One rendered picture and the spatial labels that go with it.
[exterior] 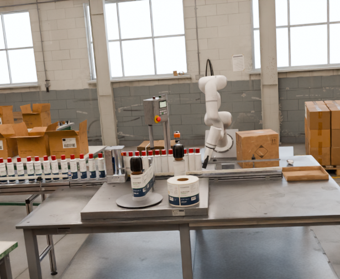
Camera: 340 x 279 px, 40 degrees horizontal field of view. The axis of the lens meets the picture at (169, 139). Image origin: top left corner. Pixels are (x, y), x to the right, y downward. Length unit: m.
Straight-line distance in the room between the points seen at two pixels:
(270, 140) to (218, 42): 5.20
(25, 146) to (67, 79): 4.55
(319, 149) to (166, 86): 3.59
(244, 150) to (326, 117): 2.94
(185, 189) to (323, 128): 3.96
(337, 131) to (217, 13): 3.44
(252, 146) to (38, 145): 2.51
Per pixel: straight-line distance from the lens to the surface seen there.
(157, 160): 3.61
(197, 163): 3.59
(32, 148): 5.37
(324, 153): 6.68
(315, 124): 6.59
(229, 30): 8.82
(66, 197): 3.54
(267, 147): 3.83
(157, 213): 2.93
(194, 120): 9.04
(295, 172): 3.76
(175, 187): 2.90
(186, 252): 2.96
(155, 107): 3.57
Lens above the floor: 1.83
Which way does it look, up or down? 11 degrees down
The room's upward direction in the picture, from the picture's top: 4 degrees counter-clockwise
